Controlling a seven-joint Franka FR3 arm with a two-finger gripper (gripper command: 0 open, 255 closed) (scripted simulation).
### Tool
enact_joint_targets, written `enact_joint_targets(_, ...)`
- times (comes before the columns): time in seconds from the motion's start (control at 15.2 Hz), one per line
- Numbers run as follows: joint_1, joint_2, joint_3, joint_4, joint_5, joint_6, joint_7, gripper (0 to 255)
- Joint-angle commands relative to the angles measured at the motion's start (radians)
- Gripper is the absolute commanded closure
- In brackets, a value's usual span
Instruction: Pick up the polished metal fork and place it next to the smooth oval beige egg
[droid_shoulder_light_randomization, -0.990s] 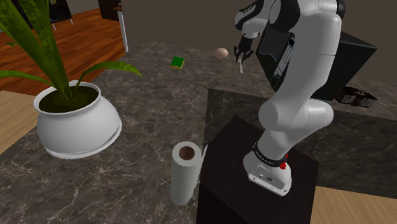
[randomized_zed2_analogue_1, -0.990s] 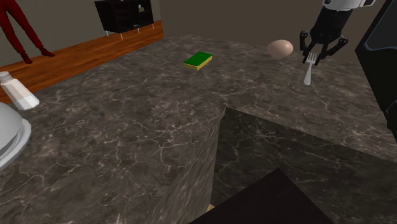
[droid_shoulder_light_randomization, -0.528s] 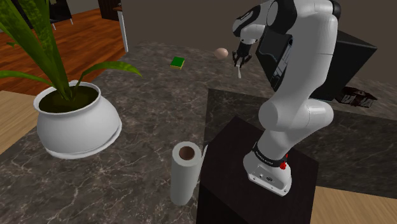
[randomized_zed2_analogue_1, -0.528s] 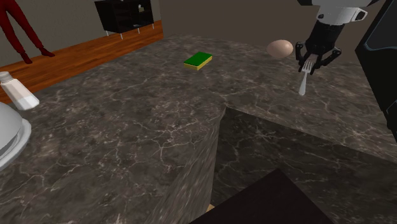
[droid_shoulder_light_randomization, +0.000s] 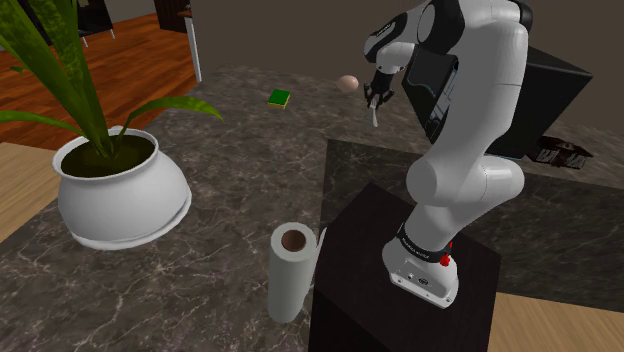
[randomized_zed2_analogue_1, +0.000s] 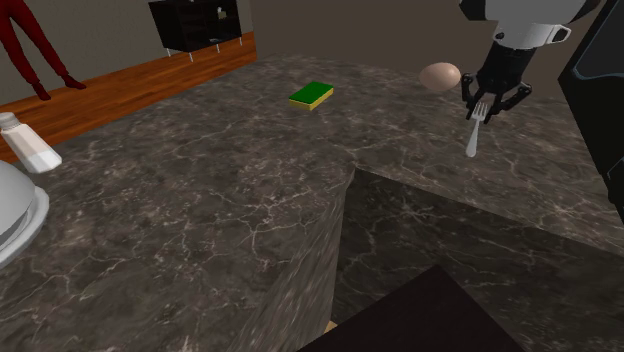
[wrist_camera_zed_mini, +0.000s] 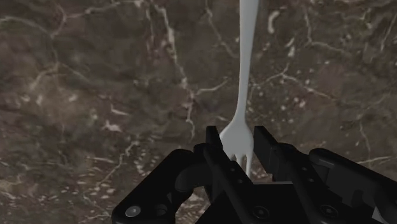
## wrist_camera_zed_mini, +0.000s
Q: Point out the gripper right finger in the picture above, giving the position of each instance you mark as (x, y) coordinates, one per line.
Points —
(310, 173)

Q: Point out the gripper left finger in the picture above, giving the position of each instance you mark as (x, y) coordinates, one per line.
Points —
(214, 167)

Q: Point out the white plastic fork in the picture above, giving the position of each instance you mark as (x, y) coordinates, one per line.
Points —
(245, 93)

